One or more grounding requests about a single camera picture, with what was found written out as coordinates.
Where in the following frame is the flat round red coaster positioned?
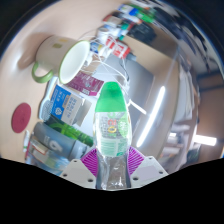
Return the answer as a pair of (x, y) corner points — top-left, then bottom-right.
(10, 102), (32, 134)

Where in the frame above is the small blue and white bottle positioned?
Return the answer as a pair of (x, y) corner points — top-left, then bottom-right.
(119, 3), (140, 18)

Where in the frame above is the ceiling light tube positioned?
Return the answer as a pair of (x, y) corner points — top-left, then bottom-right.
(192, 134), (218, 147)

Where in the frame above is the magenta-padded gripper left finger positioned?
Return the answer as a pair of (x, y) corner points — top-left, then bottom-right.
(60, 148), (100, 190)

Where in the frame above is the magenta carton box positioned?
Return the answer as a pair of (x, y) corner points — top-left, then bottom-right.
(68, 70), (105, 97)

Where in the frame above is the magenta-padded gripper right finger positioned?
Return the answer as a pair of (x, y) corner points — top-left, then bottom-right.
(127, 146), (169, 188)

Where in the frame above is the red and white canister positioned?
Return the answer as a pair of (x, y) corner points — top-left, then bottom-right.
(111, 39), (132, 60)

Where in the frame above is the white LED light bar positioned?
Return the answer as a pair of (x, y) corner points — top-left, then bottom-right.
(135, 85), (167, 149)

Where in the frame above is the clear green-capped drink bottle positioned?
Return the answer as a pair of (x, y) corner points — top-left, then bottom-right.
(93, 81), (133, 191)

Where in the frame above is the white cable bundle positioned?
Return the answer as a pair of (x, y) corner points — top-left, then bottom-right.
(89, 33), (148, 114)

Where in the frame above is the white mug with green handle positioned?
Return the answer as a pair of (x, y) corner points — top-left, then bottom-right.
(31, 34), (92, 85)

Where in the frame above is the blue and white carton box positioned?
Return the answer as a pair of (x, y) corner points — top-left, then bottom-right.
(39, 84), (93, 128)

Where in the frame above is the green canister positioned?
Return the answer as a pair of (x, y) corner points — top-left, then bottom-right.
(138, 9), (157, 24)

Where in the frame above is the dark green glass bottle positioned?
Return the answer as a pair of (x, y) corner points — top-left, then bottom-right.
(46, 114), (96, 148)

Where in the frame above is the grey shaker bottle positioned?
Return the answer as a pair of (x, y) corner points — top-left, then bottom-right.
(31, 121), (89, 159)

